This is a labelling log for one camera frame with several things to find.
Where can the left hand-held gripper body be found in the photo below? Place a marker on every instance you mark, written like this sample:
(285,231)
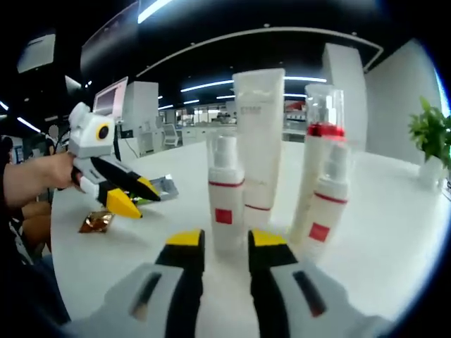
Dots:
(91,141)

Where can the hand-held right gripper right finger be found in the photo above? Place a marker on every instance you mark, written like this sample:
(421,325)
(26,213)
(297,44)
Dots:
(271,292)

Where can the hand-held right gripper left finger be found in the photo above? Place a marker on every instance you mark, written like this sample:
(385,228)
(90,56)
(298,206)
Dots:
(179,288)

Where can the gold skincare sachet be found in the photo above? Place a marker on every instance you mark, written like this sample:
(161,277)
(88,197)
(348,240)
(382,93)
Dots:
(97,222)

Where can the green black skincare sachet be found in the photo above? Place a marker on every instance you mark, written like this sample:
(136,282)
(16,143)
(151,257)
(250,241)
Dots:
(165,186)

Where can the white skincare spray bottle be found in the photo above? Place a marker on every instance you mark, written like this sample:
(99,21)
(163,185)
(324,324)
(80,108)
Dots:
(327,211)
(225,197)

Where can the white skincare tube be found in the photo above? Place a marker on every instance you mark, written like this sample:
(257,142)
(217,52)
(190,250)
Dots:
(260,141)

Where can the person's left hand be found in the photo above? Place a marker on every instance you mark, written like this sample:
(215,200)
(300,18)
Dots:
(60,172)

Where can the white office chair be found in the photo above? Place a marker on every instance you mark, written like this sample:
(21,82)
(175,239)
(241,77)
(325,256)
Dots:
(172,134)

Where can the white lab counter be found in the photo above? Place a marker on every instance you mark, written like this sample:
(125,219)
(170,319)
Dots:
(192,133)

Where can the person's left leg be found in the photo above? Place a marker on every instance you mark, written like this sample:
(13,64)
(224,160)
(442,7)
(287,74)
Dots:
(37,209)

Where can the person's leg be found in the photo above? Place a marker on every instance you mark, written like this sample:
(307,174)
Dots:
(35,234)
(37,209)

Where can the person's right leg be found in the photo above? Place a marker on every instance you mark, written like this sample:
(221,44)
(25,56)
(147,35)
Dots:
(35,234)

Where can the ceiling air conditioner unit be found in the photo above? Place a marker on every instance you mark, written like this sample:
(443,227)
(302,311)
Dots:
(35,53)

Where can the person's patterned shorts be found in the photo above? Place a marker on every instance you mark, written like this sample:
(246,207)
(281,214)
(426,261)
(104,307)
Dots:
(15,243)

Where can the person in dark shirt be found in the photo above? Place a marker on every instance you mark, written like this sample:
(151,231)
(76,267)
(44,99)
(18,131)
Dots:
(21,299)

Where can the long ceiling light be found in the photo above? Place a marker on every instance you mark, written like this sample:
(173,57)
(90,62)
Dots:
(151,10)

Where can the potted green plant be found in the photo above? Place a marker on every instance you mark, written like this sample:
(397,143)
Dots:
(431,130)

